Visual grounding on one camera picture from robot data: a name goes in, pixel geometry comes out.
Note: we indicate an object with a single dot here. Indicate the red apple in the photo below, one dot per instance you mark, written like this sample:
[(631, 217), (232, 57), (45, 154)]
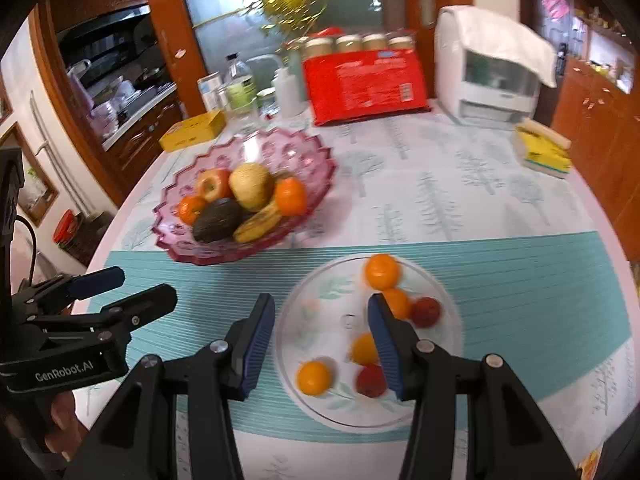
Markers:
[(212, 185)]

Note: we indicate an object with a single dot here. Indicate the blue white carton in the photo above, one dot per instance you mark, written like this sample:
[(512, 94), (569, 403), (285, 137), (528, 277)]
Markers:
[(209, 91)]

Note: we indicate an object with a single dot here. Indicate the small orange tangerine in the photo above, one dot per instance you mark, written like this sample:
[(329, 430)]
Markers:
[(363, 349), (314, 377)]

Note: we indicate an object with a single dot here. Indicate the yellow sponge pack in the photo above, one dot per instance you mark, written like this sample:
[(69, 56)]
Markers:
[(542, 152)]

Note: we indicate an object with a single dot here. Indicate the white cloth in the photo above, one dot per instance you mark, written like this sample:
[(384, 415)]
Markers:
[(500, 30)]

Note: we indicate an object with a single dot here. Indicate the wooden picture frame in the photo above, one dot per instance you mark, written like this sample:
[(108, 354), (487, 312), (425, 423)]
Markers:
[(47, 192)]

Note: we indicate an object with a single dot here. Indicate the white squeeze bottle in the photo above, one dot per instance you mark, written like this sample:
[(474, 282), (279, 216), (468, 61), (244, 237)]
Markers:
[(289, 92)]

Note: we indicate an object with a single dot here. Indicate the wooden kitchen cabinet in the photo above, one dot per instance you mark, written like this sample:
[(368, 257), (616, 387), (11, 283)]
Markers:
[(145, 135)]

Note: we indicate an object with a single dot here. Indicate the red paper cup package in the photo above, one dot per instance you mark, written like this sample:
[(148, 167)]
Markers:
[(365, 87)]

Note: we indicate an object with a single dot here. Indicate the small glass jar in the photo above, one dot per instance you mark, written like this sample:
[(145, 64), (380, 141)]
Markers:
[(267, 101)]

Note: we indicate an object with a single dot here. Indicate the spotted yellow banana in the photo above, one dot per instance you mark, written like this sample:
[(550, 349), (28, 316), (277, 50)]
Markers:
[(257, 225)]

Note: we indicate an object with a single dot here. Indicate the clear glass tumbler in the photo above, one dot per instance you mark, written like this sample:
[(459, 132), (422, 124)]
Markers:
[(246, 115)]

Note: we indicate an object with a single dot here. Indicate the yellow pear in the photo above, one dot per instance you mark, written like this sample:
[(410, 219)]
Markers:
[(252, 185)]

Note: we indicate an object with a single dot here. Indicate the person's left hand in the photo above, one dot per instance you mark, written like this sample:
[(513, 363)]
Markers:
[(62, 425)]

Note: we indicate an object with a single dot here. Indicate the dark avocado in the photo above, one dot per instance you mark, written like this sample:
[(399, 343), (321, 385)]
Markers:
[(215, 220)]

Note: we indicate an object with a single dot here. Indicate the pink glass bowl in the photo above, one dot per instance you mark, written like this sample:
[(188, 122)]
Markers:
[(300, 152)]

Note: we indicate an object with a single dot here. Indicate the red lid jar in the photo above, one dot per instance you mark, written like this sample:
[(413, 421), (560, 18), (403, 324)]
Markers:
[(65, 225)]

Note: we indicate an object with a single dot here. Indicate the yellow cardboard box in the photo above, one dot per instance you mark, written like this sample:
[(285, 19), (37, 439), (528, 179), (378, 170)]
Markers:
[(192, 130)]

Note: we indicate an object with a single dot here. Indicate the green label plastic bottle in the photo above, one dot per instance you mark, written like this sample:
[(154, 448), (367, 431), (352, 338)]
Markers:
[(239, 85)]

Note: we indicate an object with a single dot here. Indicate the clear glass plate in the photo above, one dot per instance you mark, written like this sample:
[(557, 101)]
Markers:
[(320, 310)]

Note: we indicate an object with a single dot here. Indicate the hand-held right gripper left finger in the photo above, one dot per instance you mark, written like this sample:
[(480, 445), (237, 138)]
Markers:
[(257, 345)]

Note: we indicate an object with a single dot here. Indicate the large orange tangerine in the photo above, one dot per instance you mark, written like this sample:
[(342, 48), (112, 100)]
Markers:
[(290, 196)]

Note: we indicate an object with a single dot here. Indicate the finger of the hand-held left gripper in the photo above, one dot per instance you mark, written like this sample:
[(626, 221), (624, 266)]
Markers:
[(140, 305), (95, 280)]

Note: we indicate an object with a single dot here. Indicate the pink door decoration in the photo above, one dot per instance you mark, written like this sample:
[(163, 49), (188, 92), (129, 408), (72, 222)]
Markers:
[(555, 5)]

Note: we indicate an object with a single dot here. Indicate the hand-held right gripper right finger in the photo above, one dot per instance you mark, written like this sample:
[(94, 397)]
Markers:
[(385, 345)]

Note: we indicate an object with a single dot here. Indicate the white countertop appliance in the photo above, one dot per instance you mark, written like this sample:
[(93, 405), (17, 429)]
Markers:
[(450, 75)]

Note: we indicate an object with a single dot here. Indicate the small red plum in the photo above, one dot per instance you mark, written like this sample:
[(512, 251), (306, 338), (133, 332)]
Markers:
[(371, 381), (426, 311)]

